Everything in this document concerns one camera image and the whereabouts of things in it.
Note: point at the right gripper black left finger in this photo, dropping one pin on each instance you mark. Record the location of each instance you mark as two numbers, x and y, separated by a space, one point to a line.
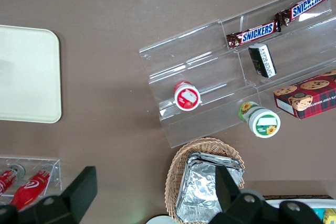
78 192

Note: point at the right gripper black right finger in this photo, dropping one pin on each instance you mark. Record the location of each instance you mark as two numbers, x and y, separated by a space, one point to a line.
225 190

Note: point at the aluminium foil tray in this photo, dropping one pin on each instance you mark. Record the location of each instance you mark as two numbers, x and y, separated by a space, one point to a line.
199 187
210 156

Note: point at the white rectangular snack tray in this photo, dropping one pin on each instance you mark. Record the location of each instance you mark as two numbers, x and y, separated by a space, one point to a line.
273 203

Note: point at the oval light wicker basket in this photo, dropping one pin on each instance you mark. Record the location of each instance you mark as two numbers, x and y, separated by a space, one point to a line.
175 161

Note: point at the cream plastic serving tray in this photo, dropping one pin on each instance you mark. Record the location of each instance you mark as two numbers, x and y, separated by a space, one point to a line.
26 77

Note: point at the clear acrylic bottle rack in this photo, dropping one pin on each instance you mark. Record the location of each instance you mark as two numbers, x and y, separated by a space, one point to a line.
56 163

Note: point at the red cola bottle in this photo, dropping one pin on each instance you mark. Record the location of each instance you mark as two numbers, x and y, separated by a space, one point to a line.
29 187
5 180

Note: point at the green sunflower yogurt cup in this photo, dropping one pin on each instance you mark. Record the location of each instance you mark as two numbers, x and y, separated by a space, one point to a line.
263 124

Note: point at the teal snack packet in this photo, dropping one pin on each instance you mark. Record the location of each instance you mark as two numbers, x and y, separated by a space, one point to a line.
317 212

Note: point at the red strawberry yogurt cup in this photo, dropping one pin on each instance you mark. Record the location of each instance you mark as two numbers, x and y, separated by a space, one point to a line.
187 97

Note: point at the yellow snack packet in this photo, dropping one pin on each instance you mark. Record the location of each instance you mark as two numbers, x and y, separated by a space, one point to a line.
330 216

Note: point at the red tartan cookie box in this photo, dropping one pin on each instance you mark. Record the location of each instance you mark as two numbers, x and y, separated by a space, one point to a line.
309 95

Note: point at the small black white box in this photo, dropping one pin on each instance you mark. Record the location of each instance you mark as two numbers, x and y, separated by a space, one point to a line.
260 61

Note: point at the clear acrylic stepped display stand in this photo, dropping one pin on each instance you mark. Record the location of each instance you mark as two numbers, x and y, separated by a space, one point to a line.
183 51

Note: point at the Snickers chocolate bar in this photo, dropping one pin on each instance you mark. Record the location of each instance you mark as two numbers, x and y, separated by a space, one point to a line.
307 3
257 33

